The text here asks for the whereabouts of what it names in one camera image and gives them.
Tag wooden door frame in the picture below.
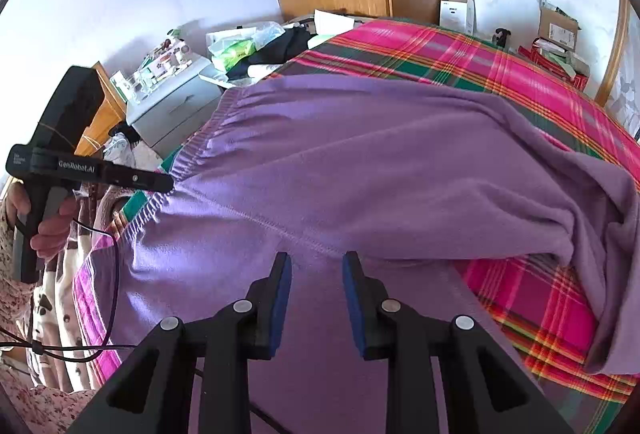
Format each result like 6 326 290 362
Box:
595 0 632 107

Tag white cardboard box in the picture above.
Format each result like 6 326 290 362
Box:
440 0 476 35

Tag long white box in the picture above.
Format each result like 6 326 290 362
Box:
247 63 286 80

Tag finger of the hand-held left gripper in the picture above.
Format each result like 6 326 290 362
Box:
104 163 176 194

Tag purple fleece pants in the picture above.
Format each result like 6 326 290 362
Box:
92 74 640 434

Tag grey drawer cabinet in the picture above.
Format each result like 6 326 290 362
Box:
125 59 237 158

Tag clear plastic bag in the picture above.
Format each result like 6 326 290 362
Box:
250 21 287 51

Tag white plastic bag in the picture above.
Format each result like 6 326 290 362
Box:
105 124 139 166

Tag patterned plastic curtain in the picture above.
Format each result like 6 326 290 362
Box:
607 61 640 140

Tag clutter of small bottles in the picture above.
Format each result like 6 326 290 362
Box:
110 29 197 107

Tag black cloth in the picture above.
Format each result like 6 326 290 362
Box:
227 28 313 82

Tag wooden headboard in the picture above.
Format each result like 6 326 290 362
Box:
75 61 128 160

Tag person's left hand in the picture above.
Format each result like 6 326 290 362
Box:
4 181 81 260

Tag white printed quilt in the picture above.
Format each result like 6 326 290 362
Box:
30 191 126 390

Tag pink plaid blanket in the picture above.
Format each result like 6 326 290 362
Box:
72 16 640 434

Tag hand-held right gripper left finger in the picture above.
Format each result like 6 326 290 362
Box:
65 251 293 434

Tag green packet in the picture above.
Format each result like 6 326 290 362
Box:
211 39 256 71

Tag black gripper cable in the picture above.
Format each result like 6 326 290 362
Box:
0 216 140 360
192 366 288 434

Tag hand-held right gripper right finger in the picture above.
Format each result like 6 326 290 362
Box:
341 250 576 434

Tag person's floral clothing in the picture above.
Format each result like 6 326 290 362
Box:
0 384 98 434

